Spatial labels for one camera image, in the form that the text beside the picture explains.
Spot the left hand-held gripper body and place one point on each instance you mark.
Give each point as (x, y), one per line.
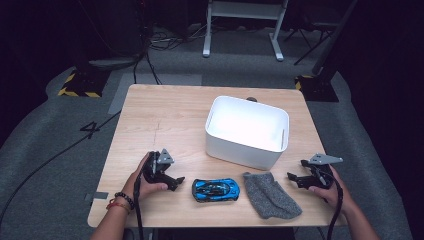
(154, 168)

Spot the white metal table frame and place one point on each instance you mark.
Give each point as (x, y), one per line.
(276, 43)

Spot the grey fuzzy sock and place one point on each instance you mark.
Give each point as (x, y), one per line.
(270, 195)

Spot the person's left hand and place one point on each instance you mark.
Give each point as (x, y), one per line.
(140, 186)

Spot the grey tape strip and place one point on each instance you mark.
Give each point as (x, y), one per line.
(98, 196)

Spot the black tripod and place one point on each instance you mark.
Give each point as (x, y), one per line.
(310, 43)

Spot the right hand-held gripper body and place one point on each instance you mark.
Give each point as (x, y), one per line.
(321, 176)

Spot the small dark round knob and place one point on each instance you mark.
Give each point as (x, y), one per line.
(251, 99)

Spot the white plastic bin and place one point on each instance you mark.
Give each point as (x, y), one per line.
(246, 133)

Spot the black yellow striped stand base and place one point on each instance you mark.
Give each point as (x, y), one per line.
(316, 88)
(85, 85)

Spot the blue toy car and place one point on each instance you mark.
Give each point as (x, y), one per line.
(216, 190)

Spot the dark metal stand pole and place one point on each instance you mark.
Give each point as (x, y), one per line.
(333, 36)

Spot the person's right hand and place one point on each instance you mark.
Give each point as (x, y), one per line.
(338, 195)

